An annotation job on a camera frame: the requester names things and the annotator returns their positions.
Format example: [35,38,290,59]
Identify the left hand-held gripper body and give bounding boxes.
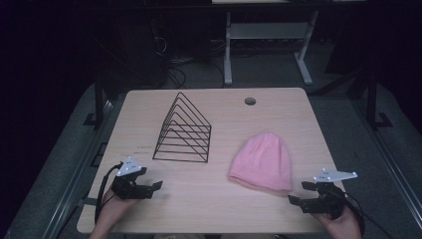
[110,156,154,200]

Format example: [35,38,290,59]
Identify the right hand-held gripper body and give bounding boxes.
[300,167,358,221]

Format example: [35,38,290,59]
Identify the pink knit beanie hat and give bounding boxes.
[228,131,294,195]

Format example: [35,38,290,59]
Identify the person's left hand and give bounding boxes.
[98,187,141,231]

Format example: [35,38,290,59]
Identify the person's right hand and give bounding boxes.
[311,204,363,239]

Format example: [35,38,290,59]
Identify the black metal stand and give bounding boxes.
[362,68,394,131]
[82,66,115,131]

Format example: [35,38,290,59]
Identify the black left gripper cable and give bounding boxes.
[94,161,124,225]

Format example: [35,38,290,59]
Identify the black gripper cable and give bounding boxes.
[337,188,396,239]
[94,161,124,225]

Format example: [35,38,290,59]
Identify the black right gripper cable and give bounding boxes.
[337,188,396,239]

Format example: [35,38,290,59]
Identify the black wire rack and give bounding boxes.
[151,91,213,164]

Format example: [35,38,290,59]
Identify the grey metal floor rail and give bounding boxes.
[349,98,422,230]
[41,96,127,239]

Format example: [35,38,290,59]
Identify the black floor cables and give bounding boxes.
[150,19,227,89]

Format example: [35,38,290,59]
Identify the white metal desk frame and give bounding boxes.
[211,0,366,87]

